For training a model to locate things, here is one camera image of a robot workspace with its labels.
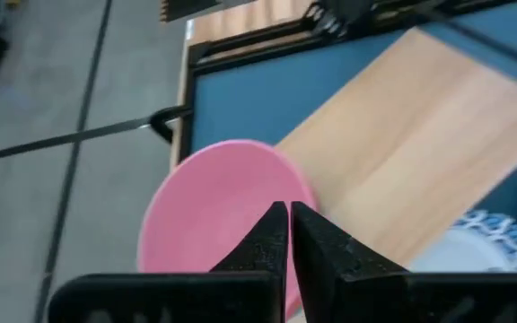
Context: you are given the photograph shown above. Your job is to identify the black table frame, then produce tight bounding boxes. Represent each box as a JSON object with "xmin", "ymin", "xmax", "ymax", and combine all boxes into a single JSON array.
[{"xmin": 178, "ymin": 0, "xmax": 517, "ymax": 162}]

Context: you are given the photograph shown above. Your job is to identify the black table edge clamp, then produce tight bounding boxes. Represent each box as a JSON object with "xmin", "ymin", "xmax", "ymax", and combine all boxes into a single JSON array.
[{"xmin": 149, "ymin": 105, "xmax": 193, "ymax": 144}]

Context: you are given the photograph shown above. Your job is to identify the pink plate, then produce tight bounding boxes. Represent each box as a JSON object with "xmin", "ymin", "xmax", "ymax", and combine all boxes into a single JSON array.
[{"xmin": 136, "ymin": 138, "xmax": 319, "ymax": 320}]

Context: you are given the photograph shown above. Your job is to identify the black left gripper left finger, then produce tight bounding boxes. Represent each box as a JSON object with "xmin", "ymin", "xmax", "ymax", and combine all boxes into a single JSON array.
[{"xmin": 47, "ymin": 200, "xmax": 289, "ymax": 323}]

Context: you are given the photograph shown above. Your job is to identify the black ribbed panel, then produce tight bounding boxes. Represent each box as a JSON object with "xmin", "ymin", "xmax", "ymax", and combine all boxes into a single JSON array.
[{"xmin": 159, "ymin": 0, "xmax": 223, "ymax": 23}]

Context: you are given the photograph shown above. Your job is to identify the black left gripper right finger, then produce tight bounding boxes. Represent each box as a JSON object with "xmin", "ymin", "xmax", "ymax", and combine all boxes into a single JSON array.
[{"xmin": 290, "ymin": 200, "xmax": 517, "ymax": 323}]

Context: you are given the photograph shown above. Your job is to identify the light wooden shelf board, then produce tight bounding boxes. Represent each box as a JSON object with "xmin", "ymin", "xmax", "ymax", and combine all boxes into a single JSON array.
[{"xmin": 274, "ymin": 26, "xmax": 517, "ymax": 270}]

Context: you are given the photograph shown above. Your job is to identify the blue white patterned plate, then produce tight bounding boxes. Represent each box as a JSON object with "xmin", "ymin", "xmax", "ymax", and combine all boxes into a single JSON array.
[{"xmin": 408, "ymin": 210, "xmax": 517, "ymax": 274}]

